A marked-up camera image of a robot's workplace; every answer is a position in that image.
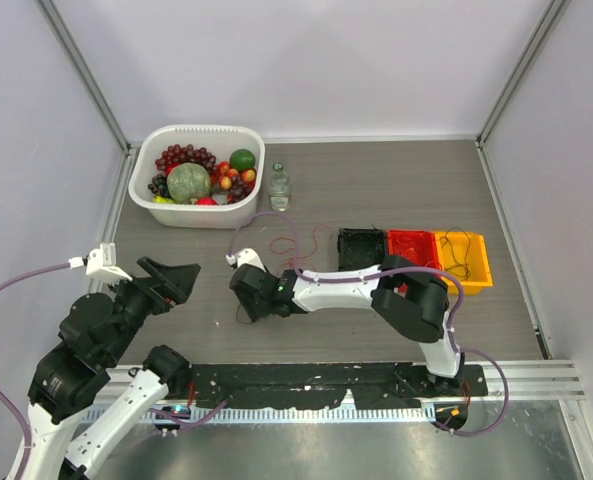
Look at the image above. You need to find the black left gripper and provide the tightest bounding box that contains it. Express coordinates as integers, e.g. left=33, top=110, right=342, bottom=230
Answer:
left=104, top=254, right=201, bottom=361

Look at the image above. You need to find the red cable bundle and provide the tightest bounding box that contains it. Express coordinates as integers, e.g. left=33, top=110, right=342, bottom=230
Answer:
left=393, top=234, right=442, bottom=271

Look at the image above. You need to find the thin black cable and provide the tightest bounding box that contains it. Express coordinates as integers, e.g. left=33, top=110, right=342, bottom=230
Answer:
left=438, top=228, right=475, bottom=281

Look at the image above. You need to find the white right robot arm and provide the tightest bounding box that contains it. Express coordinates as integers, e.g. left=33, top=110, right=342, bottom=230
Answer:
left=226, top=248, right=465, bottom=395

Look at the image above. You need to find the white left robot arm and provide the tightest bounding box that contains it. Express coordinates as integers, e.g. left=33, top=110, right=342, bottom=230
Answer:
left=8, top=257, right=201, bottom=479

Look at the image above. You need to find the red apple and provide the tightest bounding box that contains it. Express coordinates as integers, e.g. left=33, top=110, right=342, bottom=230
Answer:
left=196, top=197, right=218, bottom=206

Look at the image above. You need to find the green melon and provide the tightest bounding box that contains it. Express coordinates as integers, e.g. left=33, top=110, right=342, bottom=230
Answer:
left=167, top=163, right=212, bottom=204

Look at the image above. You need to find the black plastic bin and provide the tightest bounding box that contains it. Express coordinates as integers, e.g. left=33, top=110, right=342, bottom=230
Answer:
left=337, top=228, right=387, bottom=271

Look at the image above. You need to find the clear glass bottle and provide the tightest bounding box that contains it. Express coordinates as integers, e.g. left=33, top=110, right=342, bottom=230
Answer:
left=268, top=162, right=292, bottom=212

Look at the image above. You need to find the peach fruit cluster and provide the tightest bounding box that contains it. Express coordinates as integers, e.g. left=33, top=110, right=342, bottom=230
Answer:
left=217, top=162, right=257, bottom=193

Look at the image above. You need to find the red grape bunch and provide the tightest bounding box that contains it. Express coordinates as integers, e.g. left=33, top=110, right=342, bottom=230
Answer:
left=154, top=144, right=217, bottom=175

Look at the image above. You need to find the green lime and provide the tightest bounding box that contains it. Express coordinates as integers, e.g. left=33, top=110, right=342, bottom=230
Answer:
left=229, top=148, right=256, bottom=172

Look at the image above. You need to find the white plastic basket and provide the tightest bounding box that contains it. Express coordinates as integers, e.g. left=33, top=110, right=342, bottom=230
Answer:
left=128, top=125, right=265, bottom=229

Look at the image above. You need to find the red plastic bin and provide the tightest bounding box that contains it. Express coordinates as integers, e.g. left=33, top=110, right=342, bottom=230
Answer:
left=387, top=230, right=440, bottom=268

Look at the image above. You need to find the orange plastic bin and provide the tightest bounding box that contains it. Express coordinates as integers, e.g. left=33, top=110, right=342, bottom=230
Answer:
left=434, top=228, right=494, bottom=295

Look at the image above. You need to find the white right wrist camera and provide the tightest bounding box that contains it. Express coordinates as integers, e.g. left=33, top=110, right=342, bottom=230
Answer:
left=225, top=248, right=266, bottom=271

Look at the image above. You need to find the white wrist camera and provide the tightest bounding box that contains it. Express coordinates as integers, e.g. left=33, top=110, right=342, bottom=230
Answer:
left=68, top=242, right=133, bottom=285
left=225, top=248, right=266, bottom=271

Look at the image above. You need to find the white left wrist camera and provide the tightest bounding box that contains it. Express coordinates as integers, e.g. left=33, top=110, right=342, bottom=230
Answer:
left=68, top=242, right=133, bottom=285

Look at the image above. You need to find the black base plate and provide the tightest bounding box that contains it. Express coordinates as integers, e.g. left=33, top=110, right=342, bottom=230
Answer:
left=167, top=362, right=488, bottom=410

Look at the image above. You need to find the white slotted cable duct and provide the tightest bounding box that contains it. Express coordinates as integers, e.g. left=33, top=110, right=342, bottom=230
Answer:
left=83, top=404, right=436, bottom=425

